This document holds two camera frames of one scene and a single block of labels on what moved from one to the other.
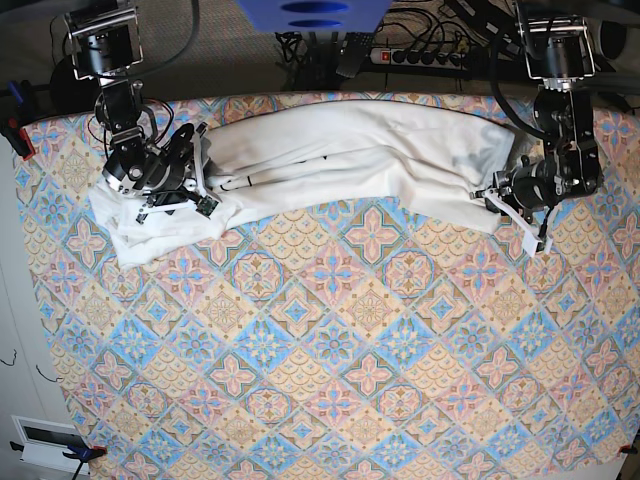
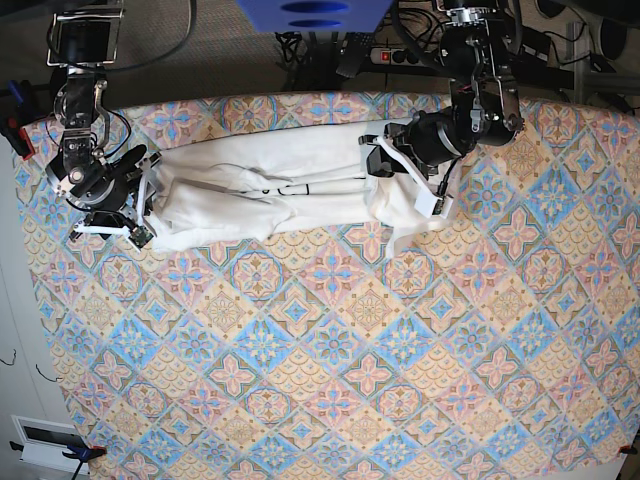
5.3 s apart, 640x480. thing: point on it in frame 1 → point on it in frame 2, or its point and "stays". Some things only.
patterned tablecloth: (351, 342) stays
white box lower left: (45, 442) stays
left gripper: (165, 170) → (110, 194)
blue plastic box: (316, 16) stays
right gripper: (531, 186) → (434, 136)
